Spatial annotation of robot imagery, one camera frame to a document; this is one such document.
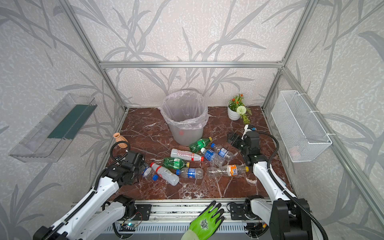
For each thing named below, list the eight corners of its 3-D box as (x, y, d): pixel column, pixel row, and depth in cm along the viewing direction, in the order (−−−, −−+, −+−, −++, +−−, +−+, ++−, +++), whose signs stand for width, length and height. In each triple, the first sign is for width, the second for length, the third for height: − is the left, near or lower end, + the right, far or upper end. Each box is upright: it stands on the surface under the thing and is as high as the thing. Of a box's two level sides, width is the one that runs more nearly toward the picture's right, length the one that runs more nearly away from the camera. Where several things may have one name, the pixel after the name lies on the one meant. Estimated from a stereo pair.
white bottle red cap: (150, 171, 90) (147, 167, 85) (155, 164, 92) (153, 160, 88) (176, 187, 83) (174, 184, 79) (180, 180, 86) (179, 176, 82)
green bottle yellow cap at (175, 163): (163, 170, 90) (162, 167, 87) (165, 160, 94) (163, 157, 91) (189, 170, 90) (188, 167, 87) (189, 160, 94) (189, 157, 91)
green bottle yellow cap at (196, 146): (192, 155, 96) (192, 152, 92) (188, 147, 100) (187, 143, 96) (213, 146, 101) (214, 142, 97) (208, 138, 105) (209, 134, 101)
